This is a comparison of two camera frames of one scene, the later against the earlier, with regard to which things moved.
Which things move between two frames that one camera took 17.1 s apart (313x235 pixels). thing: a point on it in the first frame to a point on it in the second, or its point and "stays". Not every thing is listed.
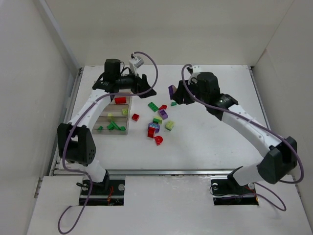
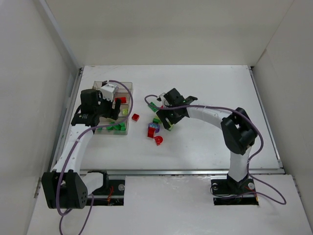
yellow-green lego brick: x=169 y=125 stays
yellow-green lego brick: x=125 y=112 stays
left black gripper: x=138 y=83 to x=113 y=109
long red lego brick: x=121 y=100 stays
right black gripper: x=186 y=89 to x=169 y=113
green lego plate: x=153 y=106 stays
